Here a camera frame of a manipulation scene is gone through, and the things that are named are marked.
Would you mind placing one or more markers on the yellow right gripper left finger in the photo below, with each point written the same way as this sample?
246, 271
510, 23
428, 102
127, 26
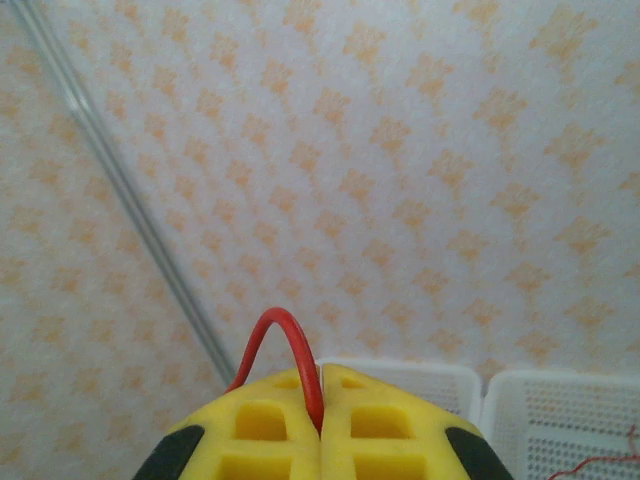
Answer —
260, 425

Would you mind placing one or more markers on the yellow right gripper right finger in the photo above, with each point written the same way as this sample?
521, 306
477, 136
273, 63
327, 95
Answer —
390, 425

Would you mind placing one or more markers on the white perforated plastic basket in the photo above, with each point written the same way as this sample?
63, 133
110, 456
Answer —
430, 385
550, 400

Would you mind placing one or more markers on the aluminium corner post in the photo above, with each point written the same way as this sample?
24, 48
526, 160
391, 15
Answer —
129, 197

